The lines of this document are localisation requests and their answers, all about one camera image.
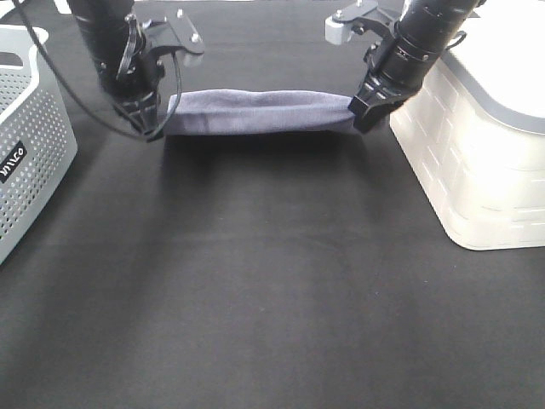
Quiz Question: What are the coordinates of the grey perforated laundry basket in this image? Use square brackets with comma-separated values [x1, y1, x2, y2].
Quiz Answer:
[1, 25, 77, 259]

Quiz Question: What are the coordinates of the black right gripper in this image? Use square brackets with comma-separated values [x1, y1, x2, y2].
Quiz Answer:
[348, 20, 443, 133]

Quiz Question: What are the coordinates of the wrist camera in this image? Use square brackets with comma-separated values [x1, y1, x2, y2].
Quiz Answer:
[142, 9, 204, 67]
[324, 1, 399, 45]

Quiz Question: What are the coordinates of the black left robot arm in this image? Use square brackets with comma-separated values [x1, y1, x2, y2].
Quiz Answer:
[68, 1, 164, 141]

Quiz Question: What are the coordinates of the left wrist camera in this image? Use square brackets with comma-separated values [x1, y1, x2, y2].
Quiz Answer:
[142, 9, 204, 67]

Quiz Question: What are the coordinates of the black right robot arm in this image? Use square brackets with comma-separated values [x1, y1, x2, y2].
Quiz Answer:
[348, 0, 482, 133]

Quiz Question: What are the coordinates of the white lidded storage basket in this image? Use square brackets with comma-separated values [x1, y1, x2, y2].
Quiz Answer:
[390, 1, 544, 251]

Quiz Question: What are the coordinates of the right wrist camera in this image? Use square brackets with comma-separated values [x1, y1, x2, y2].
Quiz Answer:
[324, 1, 399, 45]

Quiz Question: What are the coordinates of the grey microfibre towel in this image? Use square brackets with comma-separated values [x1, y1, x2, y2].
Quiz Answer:
[164, 89, 355, 136]

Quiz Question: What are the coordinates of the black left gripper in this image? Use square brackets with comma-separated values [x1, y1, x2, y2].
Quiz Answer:
[97, 14, 165, 141]

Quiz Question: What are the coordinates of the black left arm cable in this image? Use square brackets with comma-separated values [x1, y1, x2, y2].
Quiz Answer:
[11, 0, 183, 142]

